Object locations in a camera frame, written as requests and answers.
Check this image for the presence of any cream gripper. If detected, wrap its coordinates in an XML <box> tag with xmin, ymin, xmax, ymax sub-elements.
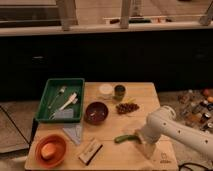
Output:
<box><xmin>135</xmin><ymin>130</ymin><xmax>156</xmax><ymax>159</ymax></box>

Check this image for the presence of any green pepper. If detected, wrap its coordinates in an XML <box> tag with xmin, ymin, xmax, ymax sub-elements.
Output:
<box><xmin>114</xmin><ymin>135</ymin><xmax>140</xmax><ymax>144</ymax></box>

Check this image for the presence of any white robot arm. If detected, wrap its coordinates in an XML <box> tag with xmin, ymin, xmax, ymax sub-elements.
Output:
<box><xmin>135</xmin><ymin>106</ymin><xmax>213</xmax><ymax>160</ymax></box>

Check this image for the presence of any purple bowl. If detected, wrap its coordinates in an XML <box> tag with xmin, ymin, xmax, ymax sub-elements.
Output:
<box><xmin>84</xmin><ymin>102</ymin><xmax>109</xmax><ymax>125</ymax></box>

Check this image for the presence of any orange bowl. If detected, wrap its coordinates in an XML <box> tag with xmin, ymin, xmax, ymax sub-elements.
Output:
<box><xmin>35</xmin><ymin>134</ymin><xmax>67</xmax><ymax>169</ymax></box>

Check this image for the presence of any bunch of dark grapes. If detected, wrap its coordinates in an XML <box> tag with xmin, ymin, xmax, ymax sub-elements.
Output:
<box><xmin>116</xmin><ymin>103</ymin><xmax>139</xmax><ymax>114</ymax></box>

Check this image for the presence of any yellow banana piece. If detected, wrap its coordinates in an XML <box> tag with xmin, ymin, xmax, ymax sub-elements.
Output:
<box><xmin>124</xmin><ymin>98</ymin><xmax>136</xmax><ymax>103</ymax></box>

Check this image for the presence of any spice jar rack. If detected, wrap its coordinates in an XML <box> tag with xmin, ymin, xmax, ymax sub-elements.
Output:
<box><xmin>178</xmin><ymin>89</ymin><xmax>213</xmax><ymax>132</ymax></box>

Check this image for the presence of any dark green can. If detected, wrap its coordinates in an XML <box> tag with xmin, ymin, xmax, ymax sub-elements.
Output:
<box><xmin>114</xmin><ymin>85</ymin><xmax>126</xmax><ymax>101</ymax></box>

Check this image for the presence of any wooden block eraser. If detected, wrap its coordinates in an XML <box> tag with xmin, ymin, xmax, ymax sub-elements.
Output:
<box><xmin>79</xmin><ymin>138</ymin><xmax>103</xmax><ymax>165</ymax></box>

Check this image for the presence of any grey folded cloth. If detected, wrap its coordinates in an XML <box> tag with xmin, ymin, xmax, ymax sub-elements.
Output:
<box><xmin>63</xmin><ymin>123</ymin><xmax>83</xmax><ymax>145</ymax></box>

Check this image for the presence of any white spatula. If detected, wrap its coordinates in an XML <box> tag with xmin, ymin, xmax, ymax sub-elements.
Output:
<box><xmin>49</xmin><ymin>92</ymin><xmax>77</xmax><ymax>118</ymax></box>

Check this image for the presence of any grey cloth in tray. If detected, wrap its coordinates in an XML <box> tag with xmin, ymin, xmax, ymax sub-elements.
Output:
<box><xmin>53</xmin><ymin>109</ymin><xmax>74</xmax><ymax>119</ymax></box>

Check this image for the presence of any green plastic tray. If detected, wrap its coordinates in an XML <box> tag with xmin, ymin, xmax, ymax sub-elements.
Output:
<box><xmin>35</xmin><ymin>78</ymin><xmax>84</xmax><ymax>123</ymax></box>

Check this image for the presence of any metal fork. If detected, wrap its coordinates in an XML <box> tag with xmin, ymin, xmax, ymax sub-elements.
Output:
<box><xmin>48</xmin><ymin>86</ymin><xmax>66</xmax><ymax>109</ymax></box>

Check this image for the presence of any orange fruit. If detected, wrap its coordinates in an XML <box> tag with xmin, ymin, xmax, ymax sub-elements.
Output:
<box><xmin>41</xmin><ymin>143</ymin><xmax>56</xmax><ymax>160</ymax></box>

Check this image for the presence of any black cable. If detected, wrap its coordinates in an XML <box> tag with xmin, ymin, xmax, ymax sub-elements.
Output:
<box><xmin>178</xmin><ymin>161</ymin><xmax>212</xmax><ymax>171</ymax></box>

